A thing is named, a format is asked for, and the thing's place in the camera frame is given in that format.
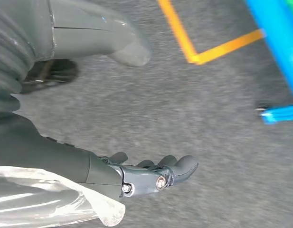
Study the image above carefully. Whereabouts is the blue metal shelf rack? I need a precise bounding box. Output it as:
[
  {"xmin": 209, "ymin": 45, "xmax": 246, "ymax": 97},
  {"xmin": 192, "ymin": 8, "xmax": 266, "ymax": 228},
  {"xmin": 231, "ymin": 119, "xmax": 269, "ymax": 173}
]
[{"xmin": 243, "ymin": 0, "xmax": 293, "ymax": 125}]

